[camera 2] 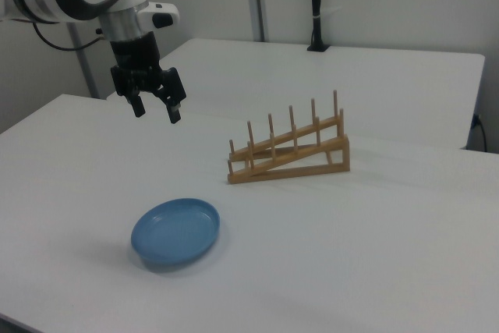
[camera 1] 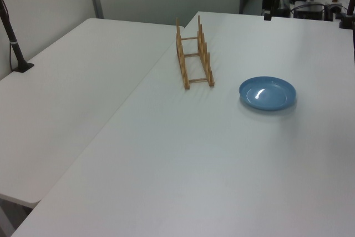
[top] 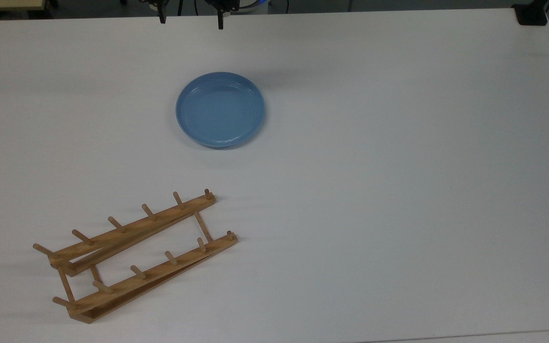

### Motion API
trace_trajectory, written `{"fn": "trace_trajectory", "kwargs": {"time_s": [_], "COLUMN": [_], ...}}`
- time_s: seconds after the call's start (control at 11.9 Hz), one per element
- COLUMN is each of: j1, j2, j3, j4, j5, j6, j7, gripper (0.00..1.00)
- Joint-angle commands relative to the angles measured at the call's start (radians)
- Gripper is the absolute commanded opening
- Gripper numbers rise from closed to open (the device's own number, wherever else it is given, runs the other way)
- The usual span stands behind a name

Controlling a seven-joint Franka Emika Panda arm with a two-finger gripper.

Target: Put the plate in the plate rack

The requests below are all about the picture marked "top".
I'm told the blue round plate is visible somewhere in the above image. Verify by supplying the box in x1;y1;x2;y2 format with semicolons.
175;71;266;150

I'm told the wooden plate rack with pegs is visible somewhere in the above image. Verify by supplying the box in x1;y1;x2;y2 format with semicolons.
33;189;239;324

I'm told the yellow wooden side table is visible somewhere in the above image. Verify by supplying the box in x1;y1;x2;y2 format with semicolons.
0;0;49;13

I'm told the robot base with blue ring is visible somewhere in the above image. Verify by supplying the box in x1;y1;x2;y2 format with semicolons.
236;0;271;12

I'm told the black corner clamp mount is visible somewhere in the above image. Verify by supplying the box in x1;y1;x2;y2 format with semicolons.
512;0;549;26

